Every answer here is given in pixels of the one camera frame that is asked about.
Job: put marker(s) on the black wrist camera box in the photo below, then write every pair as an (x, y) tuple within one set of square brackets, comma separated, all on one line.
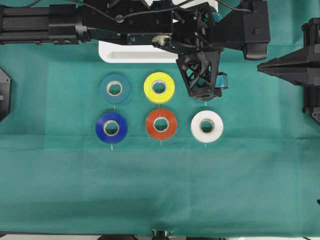
[(248, 31)]

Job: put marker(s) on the black stand under table edge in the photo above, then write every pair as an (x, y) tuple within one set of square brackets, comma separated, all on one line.
[(164, 234)]

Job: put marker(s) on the teal green tape roll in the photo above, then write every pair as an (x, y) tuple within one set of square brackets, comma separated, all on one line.
[(114, 88)]

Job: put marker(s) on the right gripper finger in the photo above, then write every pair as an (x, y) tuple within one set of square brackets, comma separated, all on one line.
[(298, 58), (297, 77)]

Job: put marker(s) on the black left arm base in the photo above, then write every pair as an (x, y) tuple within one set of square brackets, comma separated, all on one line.
[(5, 94)]

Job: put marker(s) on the white plastic tray case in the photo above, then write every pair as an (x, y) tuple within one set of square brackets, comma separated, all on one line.
[(114, 53)]

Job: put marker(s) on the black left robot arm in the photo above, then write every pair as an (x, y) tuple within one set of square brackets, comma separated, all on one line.
[(59, 24)]

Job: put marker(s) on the yellow tape roll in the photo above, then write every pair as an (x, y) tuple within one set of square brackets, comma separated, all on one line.
[(159, 87)]

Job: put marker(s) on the green table cloth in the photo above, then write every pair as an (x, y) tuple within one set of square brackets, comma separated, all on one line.
[(260, 178)]

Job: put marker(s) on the blue tape roll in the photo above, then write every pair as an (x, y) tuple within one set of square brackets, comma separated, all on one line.
[(111, 128)]

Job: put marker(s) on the red orange tape roll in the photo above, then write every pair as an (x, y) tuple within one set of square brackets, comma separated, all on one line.
[(161, 124)]

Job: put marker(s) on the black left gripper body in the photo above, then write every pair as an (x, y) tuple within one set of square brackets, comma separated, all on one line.
[(180, 28)]

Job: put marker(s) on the white tape roll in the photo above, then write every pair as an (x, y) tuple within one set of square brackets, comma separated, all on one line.
[(206, 126)]

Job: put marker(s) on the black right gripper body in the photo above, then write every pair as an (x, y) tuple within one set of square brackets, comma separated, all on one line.
[(311, 89)]

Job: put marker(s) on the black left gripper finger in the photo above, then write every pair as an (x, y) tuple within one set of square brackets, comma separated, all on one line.
[(201, 75)]

